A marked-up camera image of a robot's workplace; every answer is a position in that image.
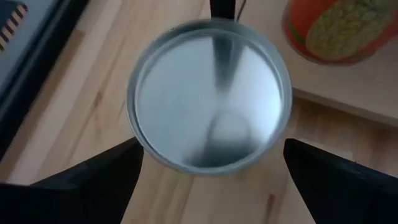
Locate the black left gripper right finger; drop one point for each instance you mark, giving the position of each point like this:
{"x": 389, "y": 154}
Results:
{"x": 342, "y": 193}

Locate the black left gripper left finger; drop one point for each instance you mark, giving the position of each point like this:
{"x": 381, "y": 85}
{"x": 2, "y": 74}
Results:
{"x": 71, "y": 196}

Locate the yellow can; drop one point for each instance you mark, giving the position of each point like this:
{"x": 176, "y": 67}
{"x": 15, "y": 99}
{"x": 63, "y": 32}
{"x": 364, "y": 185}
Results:
{"x": 342, "y": 31}

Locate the peaches label tin can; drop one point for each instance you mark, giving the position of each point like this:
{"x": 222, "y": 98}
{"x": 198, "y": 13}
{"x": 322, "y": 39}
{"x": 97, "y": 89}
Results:
{"x": 202, "y": 93}

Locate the wooden shelf board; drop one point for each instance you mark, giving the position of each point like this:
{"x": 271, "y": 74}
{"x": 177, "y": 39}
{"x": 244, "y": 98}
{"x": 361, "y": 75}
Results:
{"x": 357, "y": 87}

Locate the yellow black hazard tape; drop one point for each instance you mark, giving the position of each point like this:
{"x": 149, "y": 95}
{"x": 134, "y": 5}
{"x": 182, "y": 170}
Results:
{"x": 15, "y": 18}

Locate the black table edge rail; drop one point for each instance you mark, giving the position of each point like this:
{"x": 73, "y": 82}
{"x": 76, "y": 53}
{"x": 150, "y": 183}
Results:
{"x": 46, "y": 53}

